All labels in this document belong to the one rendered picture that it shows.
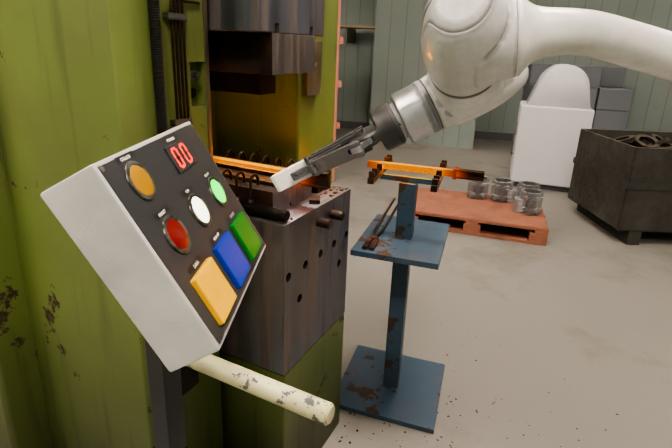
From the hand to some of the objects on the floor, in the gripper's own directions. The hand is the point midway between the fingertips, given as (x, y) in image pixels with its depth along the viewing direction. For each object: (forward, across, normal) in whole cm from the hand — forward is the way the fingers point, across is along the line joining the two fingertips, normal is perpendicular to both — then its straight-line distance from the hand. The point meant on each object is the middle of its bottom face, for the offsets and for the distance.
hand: (292, 175), depth 82 cm
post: (+75, -10, -87) cm, 115 cm away
